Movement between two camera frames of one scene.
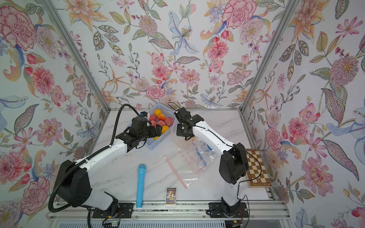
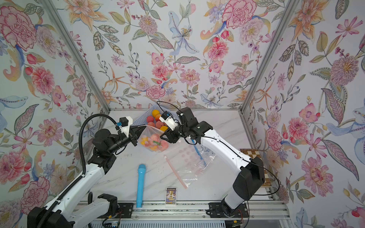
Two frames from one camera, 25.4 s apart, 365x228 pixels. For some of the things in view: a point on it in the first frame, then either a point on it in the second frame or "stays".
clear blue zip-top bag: (205, 154) stays
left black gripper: (153, 134) → (133, 137)
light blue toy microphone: (141, 171) stays
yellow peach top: (157, 112) stays
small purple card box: (171, 195) stays
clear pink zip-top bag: (189, 158) → (150, 139)
